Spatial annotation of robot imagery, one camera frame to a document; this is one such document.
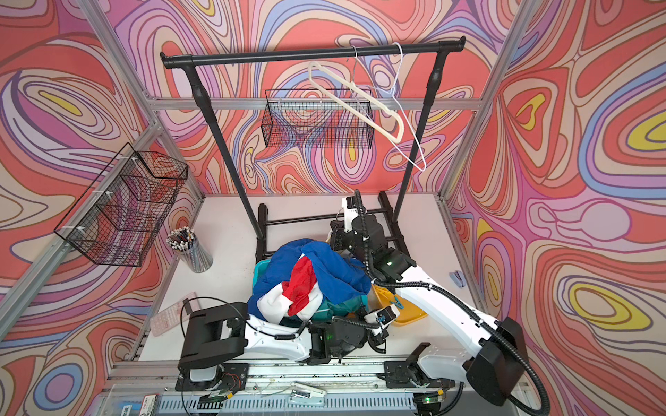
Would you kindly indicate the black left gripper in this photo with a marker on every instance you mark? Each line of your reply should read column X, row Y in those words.
column 380, row 341

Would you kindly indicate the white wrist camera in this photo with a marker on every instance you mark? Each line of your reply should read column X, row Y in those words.
column 350, row 212
column 383, row 317

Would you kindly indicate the pink calculator on table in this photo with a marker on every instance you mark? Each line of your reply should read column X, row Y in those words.
column 172, row 316

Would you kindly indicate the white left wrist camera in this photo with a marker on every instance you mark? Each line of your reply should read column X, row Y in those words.
column 383, row 317

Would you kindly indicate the blue white red jacket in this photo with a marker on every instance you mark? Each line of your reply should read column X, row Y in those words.
column 305, row 272

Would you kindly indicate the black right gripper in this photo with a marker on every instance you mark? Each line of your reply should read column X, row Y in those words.
column 338, row 232

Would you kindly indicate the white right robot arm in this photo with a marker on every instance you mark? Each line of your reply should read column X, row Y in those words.
column 494, row 361

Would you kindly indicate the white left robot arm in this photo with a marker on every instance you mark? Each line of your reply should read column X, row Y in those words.
column 224, row 333

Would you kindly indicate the teal green jacket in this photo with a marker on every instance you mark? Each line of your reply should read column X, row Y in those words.
column 328, row 309

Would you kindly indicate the black wire basket rear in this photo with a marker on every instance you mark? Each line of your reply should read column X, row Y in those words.
column 302, row 118

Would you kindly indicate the teal plastic basket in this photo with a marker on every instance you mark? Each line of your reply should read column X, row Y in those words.
column 261, row 282

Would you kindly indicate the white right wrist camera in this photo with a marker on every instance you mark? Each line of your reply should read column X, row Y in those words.
column 350, row 212

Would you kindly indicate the black wire basket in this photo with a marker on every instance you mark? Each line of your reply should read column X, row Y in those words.
column 124, row 216
column 302, row 118

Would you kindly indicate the black clothes rack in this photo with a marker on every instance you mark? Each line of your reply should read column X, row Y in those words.
column 189, row 64

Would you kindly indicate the metal hanger of teal jacket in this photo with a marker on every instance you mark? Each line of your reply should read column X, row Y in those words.
column 358, row 94

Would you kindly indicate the clear pencil cup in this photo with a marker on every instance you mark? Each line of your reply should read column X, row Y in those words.
column 186, row 244

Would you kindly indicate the blue clothespin on table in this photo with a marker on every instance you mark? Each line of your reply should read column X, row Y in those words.
column 458, row 278

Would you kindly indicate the yellow plastic tray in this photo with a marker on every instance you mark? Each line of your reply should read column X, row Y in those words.
column 409, row 314

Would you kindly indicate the white wire hanger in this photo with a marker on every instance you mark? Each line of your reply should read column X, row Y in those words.
column 419, row 161

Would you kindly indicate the black wire basket left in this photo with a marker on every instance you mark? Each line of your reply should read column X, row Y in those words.
column 124, row 216

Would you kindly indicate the teal clothespin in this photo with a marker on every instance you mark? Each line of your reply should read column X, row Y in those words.
column 398, row 302

